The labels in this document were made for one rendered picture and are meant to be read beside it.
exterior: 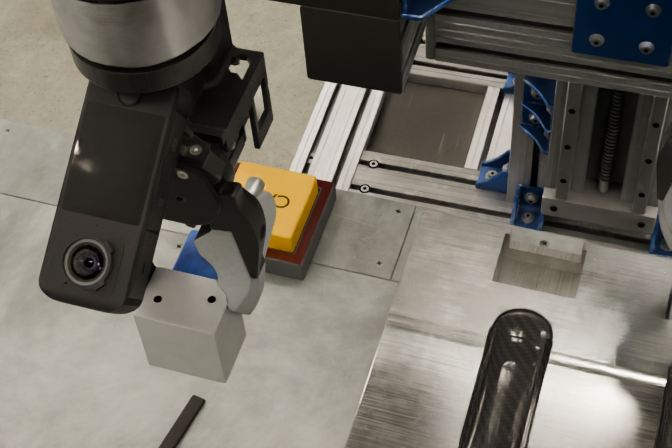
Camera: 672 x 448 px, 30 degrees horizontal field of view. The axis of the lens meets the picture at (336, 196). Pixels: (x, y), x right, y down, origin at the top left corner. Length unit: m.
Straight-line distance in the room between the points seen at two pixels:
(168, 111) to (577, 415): 0.31
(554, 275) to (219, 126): 0.30
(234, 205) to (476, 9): 0.57
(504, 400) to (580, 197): 0.78
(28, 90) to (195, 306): 1.55
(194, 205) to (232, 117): 0.05
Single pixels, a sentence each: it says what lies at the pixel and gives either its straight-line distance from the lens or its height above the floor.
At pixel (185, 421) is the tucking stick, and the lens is 0.86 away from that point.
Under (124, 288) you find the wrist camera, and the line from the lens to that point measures 0.59.
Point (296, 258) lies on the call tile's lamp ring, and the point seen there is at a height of 0.82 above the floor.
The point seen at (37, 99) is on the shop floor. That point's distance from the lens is 2.23.
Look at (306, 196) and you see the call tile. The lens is 0.91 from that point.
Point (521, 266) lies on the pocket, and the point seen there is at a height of 0.86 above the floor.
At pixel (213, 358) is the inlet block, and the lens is 0.73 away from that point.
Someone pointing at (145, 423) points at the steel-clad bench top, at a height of 0.80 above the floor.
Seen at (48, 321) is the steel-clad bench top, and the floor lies 0.80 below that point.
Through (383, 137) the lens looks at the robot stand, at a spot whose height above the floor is 0.21.
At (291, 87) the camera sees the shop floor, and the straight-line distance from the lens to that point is 2.15.
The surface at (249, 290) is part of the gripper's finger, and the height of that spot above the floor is 0.98.
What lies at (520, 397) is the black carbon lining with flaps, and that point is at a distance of 0.76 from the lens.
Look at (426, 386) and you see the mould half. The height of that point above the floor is 0.89.
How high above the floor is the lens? 1.55
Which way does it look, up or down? 51 degrees down
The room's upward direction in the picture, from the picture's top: 6 degrees counter-clockwise
